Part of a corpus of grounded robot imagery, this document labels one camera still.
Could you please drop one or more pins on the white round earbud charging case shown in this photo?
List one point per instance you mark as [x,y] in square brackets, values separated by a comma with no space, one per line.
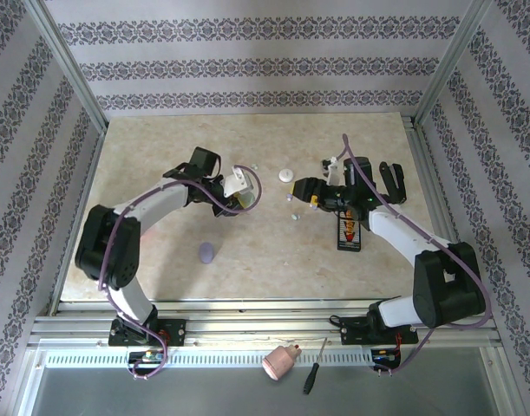
[286,175]

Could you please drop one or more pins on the purple earbud charging case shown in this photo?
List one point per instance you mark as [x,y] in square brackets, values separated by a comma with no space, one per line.
[206,252]

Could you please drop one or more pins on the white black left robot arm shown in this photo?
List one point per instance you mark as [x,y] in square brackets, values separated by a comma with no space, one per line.
[108,247]

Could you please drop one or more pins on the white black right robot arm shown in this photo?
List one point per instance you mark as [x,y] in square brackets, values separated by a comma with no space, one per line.
[446,281]

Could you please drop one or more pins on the black stapler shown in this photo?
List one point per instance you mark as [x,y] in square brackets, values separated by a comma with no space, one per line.
[394,182]

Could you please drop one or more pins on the black card with red-yellow print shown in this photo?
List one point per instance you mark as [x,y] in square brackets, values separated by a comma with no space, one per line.
[349,236]

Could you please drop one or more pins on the pink drill chuck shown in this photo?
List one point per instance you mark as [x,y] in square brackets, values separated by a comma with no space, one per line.
[277,362]

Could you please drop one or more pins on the small blue circuit board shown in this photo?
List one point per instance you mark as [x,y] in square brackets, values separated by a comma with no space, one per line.
[384,356]

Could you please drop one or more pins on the small green circuit board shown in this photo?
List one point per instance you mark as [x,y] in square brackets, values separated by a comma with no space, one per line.
[148,356]

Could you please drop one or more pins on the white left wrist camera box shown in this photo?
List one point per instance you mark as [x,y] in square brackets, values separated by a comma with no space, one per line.
[237,180]

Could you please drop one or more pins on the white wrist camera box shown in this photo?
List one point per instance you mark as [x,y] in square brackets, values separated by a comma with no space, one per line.
[334,173]
[237,180]

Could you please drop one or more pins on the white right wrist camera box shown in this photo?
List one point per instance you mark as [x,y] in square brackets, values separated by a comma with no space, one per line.
[334,173]

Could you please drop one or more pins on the aluminium side rail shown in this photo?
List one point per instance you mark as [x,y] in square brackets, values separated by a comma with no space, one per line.
[427,173]
[84,195]

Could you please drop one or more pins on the aluminium rail bed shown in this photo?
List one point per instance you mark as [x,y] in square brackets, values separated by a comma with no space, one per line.
[256,325]

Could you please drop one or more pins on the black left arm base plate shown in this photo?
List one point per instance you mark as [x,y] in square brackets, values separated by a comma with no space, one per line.
[175,331]

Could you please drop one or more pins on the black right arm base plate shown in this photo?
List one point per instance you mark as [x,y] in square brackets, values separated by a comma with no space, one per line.
[355,333]

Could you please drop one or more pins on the aluminium frame post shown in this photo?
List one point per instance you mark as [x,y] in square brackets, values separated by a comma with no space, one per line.
[457,56]
[64,56]

